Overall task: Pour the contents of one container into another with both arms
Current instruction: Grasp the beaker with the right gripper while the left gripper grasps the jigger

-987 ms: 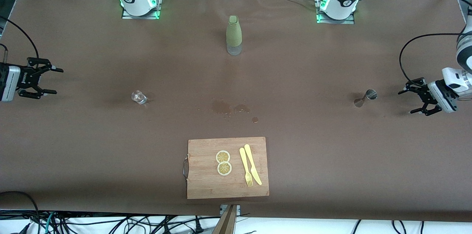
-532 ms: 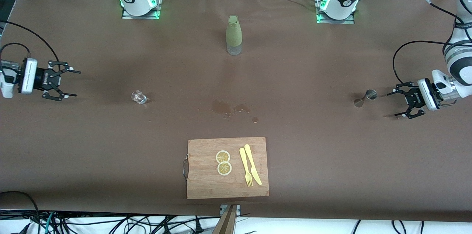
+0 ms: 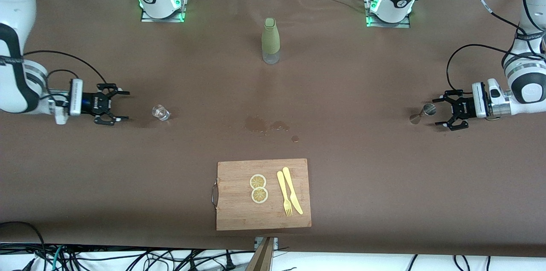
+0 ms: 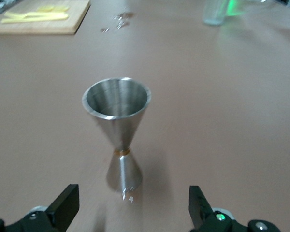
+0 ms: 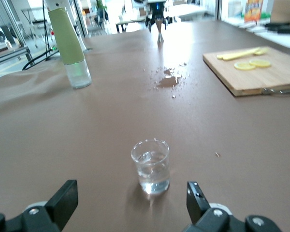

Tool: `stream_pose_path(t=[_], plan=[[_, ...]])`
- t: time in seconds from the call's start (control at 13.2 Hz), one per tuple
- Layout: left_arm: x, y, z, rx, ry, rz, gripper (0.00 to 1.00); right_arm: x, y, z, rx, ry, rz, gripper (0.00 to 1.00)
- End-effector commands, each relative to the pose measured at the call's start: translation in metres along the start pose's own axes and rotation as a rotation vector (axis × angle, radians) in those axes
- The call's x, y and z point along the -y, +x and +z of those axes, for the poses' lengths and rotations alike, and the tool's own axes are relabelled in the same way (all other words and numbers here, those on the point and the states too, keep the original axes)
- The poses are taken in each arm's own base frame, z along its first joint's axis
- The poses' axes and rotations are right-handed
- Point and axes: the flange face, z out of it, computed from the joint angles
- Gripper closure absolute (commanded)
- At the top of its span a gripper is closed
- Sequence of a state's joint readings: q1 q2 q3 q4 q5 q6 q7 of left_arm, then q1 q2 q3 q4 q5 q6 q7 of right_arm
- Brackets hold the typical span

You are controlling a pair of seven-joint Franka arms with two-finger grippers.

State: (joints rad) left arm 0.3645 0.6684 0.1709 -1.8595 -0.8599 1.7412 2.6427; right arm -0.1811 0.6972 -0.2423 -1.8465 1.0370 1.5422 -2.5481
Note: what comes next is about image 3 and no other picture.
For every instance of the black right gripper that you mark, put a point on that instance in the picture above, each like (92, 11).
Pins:
(92, 103)

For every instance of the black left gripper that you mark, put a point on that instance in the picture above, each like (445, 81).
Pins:
(463, 109)

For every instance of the steel double jigger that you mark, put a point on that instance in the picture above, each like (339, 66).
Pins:
(426, 112)

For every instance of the clear glass measuring cup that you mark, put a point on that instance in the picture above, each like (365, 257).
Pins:
(161, 112)

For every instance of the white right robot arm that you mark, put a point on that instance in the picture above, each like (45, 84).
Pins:
(13, 6)

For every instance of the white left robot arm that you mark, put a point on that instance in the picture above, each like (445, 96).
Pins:
(529, 87)

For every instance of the brown table cover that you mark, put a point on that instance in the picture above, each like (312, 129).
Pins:
(128, 177)

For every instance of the wet liquid spill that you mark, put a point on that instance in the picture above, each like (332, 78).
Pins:
(256, 124)

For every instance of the lemon slice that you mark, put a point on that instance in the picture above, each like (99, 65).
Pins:
(259, 195)
(258, 181)

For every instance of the wooden cutting board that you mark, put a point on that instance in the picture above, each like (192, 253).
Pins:
(239, 215)

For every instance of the green sleeved glass bottle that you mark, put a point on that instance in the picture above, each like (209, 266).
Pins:
(270, 36)

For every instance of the yellow plastic knife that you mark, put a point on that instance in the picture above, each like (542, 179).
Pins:
(291, 190)

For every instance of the yellow plastic fork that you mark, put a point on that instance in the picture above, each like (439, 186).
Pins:
(282, 187)

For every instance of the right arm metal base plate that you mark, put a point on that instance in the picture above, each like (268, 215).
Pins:
(162, 19)

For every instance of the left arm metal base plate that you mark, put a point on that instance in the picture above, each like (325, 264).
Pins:
(388, 25)

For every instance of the wooden camera stand post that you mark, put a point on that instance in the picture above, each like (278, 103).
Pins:
(262, 260)

